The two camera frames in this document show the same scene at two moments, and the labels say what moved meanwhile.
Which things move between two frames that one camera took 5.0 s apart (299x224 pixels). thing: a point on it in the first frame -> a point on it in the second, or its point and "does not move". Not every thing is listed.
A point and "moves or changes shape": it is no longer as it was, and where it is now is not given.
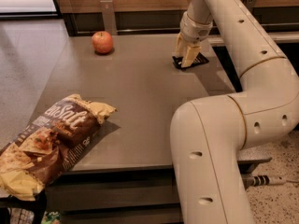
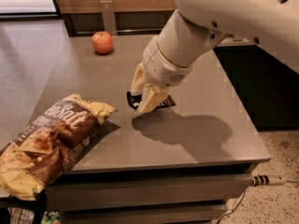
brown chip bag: x=49 y=147 does not move
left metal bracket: x=108 y=17 does not move
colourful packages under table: x=21 y=216 does not move
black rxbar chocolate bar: x=200 y=59 moves or changes shape
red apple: x=102 y=41 does not move
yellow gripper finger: x=192 y=52 -> x=151 y=96
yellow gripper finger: x=179 y=47 -> x=139 y=79
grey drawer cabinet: x=116 y=195 does not move
